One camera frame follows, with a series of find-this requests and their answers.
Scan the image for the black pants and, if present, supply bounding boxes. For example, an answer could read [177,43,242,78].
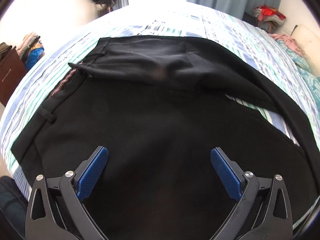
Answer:
[11,36,319,239]

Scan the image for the teal patterned pillow back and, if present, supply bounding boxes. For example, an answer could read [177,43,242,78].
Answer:
[276,40,319,108]

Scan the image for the dark brown drawer cabinet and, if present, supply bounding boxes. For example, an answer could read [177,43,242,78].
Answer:
[0,47,27,107]

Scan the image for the clothes pile beside cabinet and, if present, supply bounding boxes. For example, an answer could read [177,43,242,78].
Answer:
[16,33,44,71]

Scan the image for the olive cloth on cabinet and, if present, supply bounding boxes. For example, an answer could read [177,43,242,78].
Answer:
[0,42,12,61]

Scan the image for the pink garment on bed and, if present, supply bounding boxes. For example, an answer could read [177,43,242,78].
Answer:
[270,34,303,57]

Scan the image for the cream padded headboard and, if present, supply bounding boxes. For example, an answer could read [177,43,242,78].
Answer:
[291,24,320,77]

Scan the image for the red clothes pile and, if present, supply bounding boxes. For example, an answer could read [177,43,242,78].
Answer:
[253,5,286,33]

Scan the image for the striped blue green bedspread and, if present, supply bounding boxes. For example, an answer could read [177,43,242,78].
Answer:
[1,3,319,230]

